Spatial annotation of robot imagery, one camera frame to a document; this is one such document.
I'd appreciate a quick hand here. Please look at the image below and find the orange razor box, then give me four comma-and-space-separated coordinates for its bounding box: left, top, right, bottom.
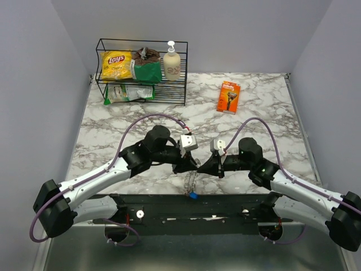
217, 81, 241, 115

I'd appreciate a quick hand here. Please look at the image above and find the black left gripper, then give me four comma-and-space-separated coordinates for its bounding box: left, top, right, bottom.
151, 146, 198, 174

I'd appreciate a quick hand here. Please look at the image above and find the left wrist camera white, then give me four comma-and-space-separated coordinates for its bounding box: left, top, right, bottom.
179, 134, 198, 157

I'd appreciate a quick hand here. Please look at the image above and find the cream soap pump bottle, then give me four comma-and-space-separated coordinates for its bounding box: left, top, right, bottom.
163, 41, 181, 81

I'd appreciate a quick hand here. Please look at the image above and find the silver disc keyring holder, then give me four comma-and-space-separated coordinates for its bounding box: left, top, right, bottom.
184, 169, 198, 195

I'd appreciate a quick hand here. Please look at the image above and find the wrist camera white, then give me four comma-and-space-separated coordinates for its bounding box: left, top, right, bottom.
210, 138, 226, 156
179, 134, 198, 157

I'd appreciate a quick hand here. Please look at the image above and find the black wire shelf rack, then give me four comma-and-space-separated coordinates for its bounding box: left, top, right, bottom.
94, 38, 188, 105

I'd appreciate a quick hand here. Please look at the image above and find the yellow Lays chips bag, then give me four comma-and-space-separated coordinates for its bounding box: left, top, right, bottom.
100, 51, 132, 81

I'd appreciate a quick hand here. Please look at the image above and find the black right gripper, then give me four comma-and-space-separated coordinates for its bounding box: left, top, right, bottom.
197, 152, 252, 178

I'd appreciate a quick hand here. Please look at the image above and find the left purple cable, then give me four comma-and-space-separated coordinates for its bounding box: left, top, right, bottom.
29, 113, 192, 243

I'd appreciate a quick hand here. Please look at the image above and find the blue key tag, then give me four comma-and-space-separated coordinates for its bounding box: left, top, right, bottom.
189, 192, 198, 199

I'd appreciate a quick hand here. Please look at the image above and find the green brown snack bag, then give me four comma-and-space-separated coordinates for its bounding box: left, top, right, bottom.
130, 47, 162, 84

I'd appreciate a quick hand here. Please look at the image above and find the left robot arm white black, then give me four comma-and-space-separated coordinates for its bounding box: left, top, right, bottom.
33, 125, 198, 238

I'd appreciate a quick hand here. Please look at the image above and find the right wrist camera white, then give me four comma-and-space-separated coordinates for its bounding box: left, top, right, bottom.
210, 138, 226, 156

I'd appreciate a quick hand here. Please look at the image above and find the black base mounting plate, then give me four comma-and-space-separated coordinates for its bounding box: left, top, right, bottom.
110, 193, 281, 237

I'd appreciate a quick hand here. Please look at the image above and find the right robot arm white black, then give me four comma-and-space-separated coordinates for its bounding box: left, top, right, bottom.
197, 137, 360, 252

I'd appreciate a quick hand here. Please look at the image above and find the green white snack bag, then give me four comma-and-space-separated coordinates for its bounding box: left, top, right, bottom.
104, 85, 155, 105

